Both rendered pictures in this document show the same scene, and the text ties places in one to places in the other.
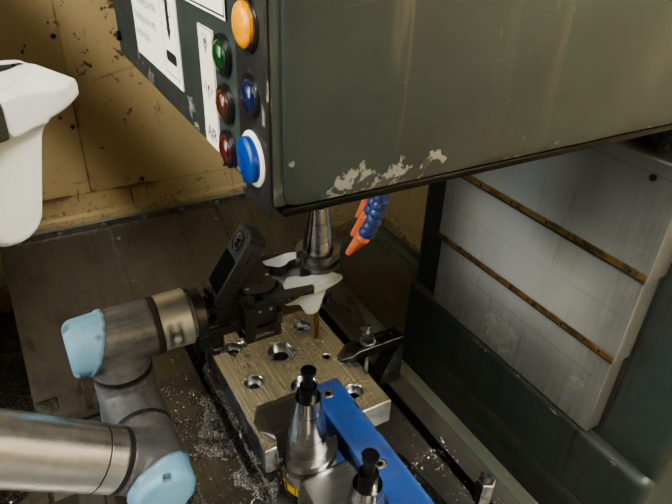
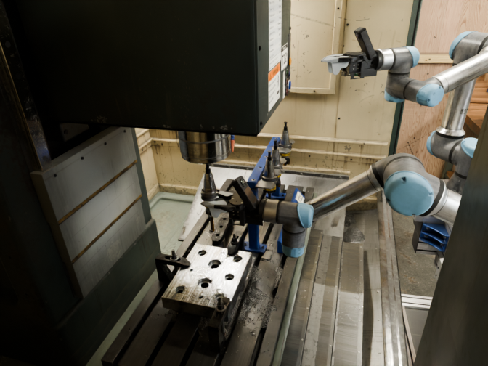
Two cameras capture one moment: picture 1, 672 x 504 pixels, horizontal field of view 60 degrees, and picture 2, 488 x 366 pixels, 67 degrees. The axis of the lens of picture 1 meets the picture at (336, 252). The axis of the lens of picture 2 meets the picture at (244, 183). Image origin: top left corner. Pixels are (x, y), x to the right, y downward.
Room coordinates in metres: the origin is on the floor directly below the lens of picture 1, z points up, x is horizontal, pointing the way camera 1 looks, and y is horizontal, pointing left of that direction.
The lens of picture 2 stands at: (1.33, 0.90, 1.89)
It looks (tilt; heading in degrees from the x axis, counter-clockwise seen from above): 29 degrees down; 228
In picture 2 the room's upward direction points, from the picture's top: 2 degrees counter-clockwise
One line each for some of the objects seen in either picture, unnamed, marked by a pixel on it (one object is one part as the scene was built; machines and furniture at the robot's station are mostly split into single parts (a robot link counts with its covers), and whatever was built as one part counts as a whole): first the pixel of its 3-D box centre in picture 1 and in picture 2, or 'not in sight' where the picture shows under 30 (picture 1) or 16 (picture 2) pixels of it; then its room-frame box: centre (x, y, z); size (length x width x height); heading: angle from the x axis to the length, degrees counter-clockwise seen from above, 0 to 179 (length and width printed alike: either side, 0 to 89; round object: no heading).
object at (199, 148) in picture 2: not in sight; (204, 136); (0.70, 0.03, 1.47); 0.16 x 0.16 x 0.12
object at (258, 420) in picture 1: (285, 415); (266, 184); (0.45, 0.05, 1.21); 0.07 x 0.05 x 0.01; 121
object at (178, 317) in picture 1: (176, 319); (271, 210); (0.59, 0.20, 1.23); 0.08 x 0.05 x 0.08; 31
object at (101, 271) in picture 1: (199, 300); not in sight; (1.27, 0.37, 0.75); 0.89 x 0.67 x 0.26; 121
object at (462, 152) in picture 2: not in sight; (472, 156); (-0.33, 0.51, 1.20); 0.13 x 0.12 x 0.14; 71
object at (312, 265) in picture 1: (317, 255); (210, 193); (0.70, 0.03, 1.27); 0.06 x 0.06 x 0.03
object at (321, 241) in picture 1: (318, 227); (208, 181); (0.70, 0.03, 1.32); 0.04 x 0.04 x 0.07
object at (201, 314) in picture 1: (234, 306); (247, 209); (0.63, 0.14, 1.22); 0.12 x 0.08 x 0.09; 121
